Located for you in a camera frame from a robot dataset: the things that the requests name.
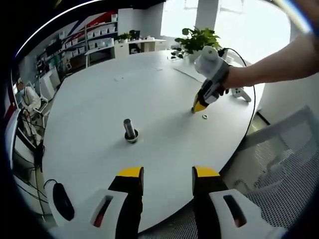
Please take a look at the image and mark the thick steel bolt with nut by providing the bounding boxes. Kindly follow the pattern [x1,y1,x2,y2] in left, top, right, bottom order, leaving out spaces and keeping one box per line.
[123,118,140,144]

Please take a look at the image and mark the white paper sheet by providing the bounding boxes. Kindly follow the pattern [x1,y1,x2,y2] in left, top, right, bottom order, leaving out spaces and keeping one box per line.
[173,66,208,83]

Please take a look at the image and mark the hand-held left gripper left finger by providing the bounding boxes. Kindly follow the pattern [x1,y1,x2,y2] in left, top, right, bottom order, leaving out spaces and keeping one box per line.
[76,165,145,239]

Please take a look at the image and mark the person's right hand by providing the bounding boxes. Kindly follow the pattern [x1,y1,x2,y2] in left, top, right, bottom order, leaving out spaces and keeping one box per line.
[218,66,240,96]

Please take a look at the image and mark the tangle of black cables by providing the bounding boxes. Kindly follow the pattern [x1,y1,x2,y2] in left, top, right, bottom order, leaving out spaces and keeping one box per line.
[14,109,50,220]

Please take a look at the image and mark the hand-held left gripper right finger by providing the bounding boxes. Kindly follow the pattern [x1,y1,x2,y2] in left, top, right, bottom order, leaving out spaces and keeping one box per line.
[191,165,272,239]

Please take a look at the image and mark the white handheld controller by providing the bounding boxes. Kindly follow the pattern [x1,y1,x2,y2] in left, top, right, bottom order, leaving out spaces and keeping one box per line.
[231,87,252,103]

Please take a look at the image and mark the white office chair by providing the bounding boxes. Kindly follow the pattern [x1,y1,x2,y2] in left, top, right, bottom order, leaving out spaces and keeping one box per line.
[24,81,50,125]

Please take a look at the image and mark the large potted green plant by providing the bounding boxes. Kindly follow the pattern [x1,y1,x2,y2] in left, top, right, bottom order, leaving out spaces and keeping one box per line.
[174,26,221,61]

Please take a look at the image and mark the black computer mouse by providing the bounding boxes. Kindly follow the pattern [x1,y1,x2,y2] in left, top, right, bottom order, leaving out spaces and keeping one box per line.
[52,182,75,221]

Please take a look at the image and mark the small potted green plant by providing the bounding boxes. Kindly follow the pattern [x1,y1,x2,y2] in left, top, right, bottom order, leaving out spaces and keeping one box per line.
[116,32,132,44]

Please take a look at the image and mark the white background desk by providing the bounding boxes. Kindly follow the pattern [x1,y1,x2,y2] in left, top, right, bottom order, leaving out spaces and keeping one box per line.
[84,38,167,68]

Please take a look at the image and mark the black monitor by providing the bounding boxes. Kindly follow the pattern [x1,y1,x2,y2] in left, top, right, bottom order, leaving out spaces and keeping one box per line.
[46,39,62,56]

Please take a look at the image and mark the grey mesh office chair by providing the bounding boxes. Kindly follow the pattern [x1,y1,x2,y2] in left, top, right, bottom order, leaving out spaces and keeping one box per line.
[220,105,319,231]

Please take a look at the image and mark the shelving unit with white bins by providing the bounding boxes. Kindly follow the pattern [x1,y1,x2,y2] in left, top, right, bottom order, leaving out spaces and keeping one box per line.
[59,19,119,63]

